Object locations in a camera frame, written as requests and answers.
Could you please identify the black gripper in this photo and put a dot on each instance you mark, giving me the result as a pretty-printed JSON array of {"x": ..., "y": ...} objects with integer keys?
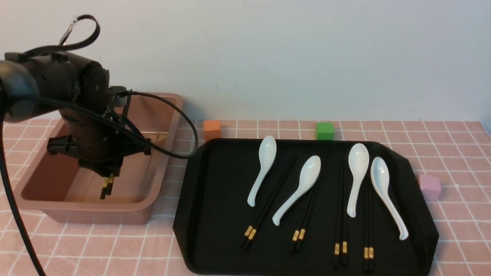
[{"x": 96, "y": 146}]

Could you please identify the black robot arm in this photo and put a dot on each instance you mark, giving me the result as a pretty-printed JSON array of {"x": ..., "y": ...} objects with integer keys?
[{"x": 71, "y": 78}]

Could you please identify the brown plastic bin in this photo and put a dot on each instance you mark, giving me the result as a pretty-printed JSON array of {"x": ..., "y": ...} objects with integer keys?
[{"x": 56, "y": 186}]

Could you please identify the orange cube block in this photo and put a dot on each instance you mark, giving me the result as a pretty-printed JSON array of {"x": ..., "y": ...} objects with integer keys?
[{"x": 211, "y": 130}]

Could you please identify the white ceramic soup spoon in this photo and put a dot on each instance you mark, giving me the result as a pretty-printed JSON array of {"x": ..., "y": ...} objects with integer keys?
[
  {"x": 267, "y": 155},
  {"x": 358, "y": 162},
  {"x": 308, "y": 177},
  {"x": 380, "y": 178}
]

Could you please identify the black plastic tray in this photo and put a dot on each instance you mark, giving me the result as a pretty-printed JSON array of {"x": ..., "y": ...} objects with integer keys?
[{"x": 213, "y": 215}]

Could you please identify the green cube block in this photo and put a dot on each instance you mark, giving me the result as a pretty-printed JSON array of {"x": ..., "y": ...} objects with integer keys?
[{"x": 324, "y": 131}]

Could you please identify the pink cube block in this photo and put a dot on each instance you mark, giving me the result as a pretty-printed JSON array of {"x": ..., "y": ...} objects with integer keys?
[{"x": 430, "y": 187}]

